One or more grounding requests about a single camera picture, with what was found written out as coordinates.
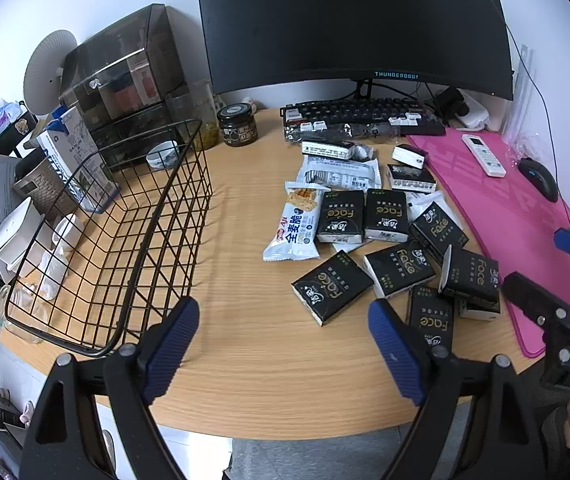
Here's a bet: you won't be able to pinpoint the blue white milk carton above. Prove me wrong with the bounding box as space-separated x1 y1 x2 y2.
36 105 120 213

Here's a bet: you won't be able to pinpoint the white power adapter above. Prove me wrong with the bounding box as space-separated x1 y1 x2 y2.
458 92 490 129

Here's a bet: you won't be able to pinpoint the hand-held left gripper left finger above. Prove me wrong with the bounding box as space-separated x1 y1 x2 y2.
17 296 201 480

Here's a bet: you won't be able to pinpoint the white desk fan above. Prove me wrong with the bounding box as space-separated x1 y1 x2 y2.
23 29 78 115

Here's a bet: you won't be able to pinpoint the black white wrapped packet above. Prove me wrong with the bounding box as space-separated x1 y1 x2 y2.
301 137 376 162

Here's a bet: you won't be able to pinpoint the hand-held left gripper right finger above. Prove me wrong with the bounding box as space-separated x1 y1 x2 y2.
367 299 548 480

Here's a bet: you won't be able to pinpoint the clear jar yellow contents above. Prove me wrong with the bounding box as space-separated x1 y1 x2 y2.
165 81 217 151

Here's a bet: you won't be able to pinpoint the smoky acrylic storage box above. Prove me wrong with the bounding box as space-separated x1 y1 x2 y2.
59 3 188 173

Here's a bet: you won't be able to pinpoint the black computer mouse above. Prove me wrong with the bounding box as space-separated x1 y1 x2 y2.
518 156 560 203

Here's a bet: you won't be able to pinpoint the small white ceramic cup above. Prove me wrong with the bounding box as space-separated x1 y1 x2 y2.
146 141 180 170

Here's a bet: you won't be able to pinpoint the white remote control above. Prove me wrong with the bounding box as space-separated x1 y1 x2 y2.
461 132 507 178

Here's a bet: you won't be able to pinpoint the black curved monitor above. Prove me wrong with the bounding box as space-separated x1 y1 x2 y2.
194 0 516 103

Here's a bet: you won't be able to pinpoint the pile of black tissue packs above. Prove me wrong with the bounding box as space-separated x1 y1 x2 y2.
291 189 502 352

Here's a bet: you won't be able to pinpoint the white mug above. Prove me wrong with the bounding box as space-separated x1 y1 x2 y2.
52 213 86 256

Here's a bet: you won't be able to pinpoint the silver foil packet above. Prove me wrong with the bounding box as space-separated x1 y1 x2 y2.
297 155 382 192

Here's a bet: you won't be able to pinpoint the pink mouse mat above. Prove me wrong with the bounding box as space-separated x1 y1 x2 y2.
405 130 570 359

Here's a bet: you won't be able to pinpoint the flat black box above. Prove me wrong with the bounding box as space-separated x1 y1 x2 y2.
386 163 437 193

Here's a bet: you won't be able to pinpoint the crumpled white tissue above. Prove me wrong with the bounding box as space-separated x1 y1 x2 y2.
27 250 73 301

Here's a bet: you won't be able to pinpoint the white cracker snack packet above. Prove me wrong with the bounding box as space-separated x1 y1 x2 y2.
263 181 332 262

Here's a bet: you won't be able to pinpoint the black webcam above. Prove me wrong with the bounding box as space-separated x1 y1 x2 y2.
435 86 471 121

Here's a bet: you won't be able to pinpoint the black keyboard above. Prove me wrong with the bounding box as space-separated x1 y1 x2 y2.
280 96 447 145

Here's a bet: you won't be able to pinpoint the brown woven basket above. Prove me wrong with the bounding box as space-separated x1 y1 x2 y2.
12 157 83 223

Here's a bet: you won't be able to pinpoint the white plastic box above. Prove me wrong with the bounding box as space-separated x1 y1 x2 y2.
0 196 48 273

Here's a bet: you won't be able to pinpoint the clear plastic wrapper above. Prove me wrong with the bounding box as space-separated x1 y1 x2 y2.
285 122 401 143

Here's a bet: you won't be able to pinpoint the dark glass jar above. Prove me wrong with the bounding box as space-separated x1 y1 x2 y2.
216 103 259 148

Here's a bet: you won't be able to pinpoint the clear plastic bag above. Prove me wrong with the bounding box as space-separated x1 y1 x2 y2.
501 45 536 156

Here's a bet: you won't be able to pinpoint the small white black box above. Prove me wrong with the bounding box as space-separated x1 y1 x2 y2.
391 144 427 168

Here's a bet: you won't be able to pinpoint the black wire basket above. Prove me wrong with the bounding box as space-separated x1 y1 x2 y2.
2 119 214 358

